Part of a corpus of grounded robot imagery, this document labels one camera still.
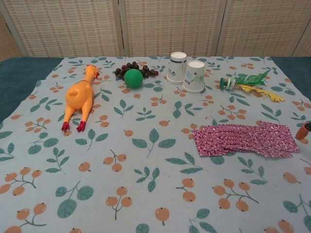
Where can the white paper cup green print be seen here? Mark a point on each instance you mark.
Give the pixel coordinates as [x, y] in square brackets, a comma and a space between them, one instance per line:
[194, 80]

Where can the white paper cup blue print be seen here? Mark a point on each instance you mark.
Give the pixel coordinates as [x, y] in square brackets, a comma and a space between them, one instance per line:
[175, 70]

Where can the green ball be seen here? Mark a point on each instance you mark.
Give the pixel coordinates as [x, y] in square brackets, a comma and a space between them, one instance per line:
[133, 78]

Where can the green yellow feather shuttlecock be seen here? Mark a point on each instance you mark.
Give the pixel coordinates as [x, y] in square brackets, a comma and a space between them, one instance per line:
[247, 80]

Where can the floral leaf and fruit tablecloth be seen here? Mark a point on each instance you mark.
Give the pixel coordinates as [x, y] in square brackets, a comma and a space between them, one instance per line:
[155, 170]

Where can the dark purple grape bunch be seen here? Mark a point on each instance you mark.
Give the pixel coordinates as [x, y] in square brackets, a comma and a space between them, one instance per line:
[132, 65]

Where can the yellow rubber chicken toy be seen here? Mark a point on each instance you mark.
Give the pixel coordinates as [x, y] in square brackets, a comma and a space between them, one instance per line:
[79, 97]

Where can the red white patterned cloth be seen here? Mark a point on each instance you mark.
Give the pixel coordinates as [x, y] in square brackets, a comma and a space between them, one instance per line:
[261, 145]

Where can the woven folding screen panel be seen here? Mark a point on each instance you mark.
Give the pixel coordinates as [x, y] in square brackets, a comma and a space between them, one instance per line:
[170, 26]
[68, 26]
[267, 26]

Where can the teal table cover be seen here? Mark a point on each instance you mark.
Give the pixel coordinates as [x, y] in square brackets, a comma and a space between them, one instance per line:
[14, 77]

